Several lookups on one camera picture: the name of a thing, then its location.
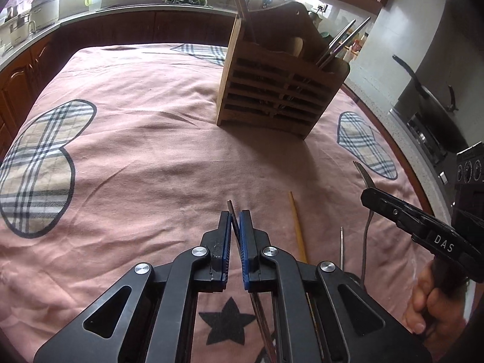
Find grey metal chopstick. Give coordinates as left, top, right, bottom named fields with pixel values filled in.
left=226, top=199, right=279, bottom=363

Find silver fork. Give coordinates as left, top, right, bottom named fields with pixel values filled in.
left=352, top=161, right=378, bottom=292

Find person's right hand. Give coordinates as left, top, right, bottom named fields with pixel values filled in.
left=402, top=260, right=467, bottom=361

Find wooden chopstick on table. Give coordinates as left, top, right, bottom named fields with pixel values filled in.
left=288, top=191, right=318, bottom=333

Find gas stove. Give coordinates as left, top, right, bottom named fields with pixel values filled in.
left=389, top=108, right=448, bottom=167

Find pink tablecloth with hearts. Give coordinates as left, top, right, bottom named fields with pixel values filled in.
left=1, top=44, right=429, bottom=361

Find condiment bottles on counter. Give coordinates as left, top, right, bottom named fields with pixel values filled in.
left=341, top=32, right=368, bottom=62

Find wooden utensil holder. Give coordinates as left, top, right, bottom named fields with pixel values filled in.
left=216, top=1, right=349, bottom=139

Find small white electric pot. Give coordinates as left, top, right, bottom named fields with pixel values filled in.
left=10, top=13, right=37, bottom=47

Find green lidded plastic container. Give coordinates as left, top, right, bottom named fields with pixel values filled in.
left=84, top=0, right=103, bottom=11

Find white slow cooker pot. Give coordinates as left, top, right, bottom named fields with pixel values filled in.
left=30, top=0, right=60, bottom=34

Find dark chopstick in holder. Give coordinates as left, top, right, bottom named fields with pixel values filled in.
left=235, top=0, right=256, bottom=43

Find black wok with handle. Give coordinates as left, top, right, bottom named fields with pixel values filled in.
left=392, top=55, right=468, bottom=154

